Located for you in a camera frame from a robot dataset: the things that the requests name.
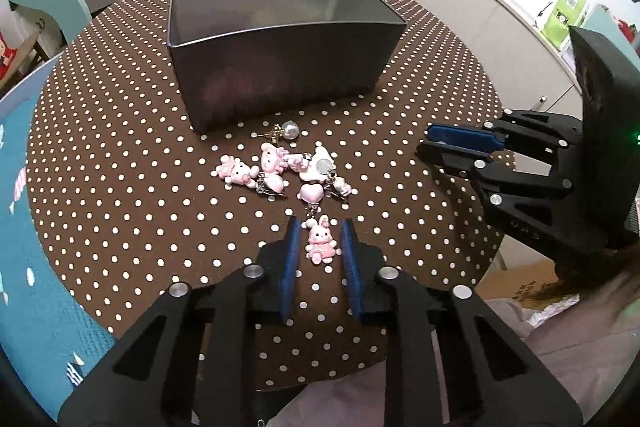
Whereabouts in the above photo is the pink charm keychain cluster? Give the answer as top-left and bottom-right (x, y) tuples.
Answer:
(214, 142), (354, 265)

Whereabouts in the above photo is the person's right hand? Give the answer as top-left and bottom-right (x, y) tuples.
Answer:
(544, 248), (639, 298)

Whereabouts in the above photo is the white low cabinet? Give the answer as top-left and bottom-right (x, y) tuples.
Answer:
(414, 0), (582, 118)

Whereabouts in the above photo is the blue candy pattern bedspread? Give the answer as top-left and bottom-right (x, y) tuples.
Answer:
(0, 98), (115, 417)

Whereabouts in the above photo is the green paper box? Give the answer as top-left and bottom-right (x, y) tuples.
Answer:
(541, 0), (587, 50)

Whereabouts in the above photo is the single pearl earring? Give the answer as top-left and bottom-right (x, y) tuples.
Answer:
(259, 120), (300, 143)

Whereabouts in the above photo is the brown polka dot tablecloth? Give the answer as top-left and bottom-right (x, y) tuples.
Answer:
(25, 0), (519, 393)

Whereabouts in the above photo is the grey metal tin box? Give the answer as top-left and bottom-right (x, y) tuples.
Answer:
(167, 0), (407, 133)

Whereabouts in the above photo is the red cat print bag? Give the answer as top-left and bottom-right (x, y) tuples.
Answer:
(0, 34), (17, 78)

